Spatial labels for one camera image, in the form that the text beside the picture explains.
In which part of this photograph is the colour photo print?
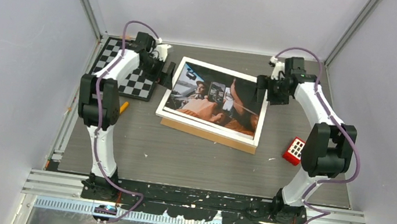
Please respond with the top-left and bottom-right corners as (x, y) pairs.
(163, 60), (268, 138)

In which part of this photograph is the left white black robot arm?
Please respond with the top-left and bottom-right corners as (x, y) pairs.
(78, 32), (176, 201)

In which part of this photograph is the aluminium rail profile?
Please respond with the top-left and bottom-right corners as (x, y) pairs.
(21, 169), (365, 224)

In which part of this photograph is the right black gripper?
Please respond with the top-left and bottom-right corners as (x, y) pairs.
(251, 73), (292, 109)

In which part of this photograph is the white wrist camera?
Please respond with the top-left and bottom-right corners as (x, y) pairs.
(269, 56), (285, 80)
(152, 38), (173, 62)

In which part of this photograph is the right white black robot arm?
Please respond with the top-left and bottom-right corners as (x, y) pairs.
(255, 56), (358, 223)

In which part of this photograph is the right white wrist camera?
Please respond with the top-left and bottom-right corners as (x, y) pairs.
(269, 56), (285, 80)

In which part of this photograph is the white wooden photo frame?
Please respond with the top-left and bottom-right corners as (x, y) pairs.
(152, 53), (274, 149)

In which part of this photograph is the black white checkerboard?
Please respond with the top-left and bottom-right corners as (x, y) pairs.
(90, 37), (156, 102)

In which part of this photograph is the orange handled screwdriver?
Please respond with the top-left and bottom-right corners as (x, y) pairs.
(119, 102), (129, 114)

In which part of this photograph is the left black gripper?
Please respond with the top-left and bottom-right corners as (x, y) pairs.
(138, 54), (176, 90)

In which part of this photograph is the red bit holder box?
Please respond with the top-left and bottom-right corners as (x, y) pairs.
(282, 137), (305, 166)

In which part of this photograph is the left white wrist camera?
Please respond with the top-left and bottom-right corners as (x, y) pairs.
(152, 38), (173, 62)

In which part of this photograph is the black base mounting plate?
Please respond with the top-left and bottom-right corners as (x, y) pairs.
(81, 175), (307, 224)

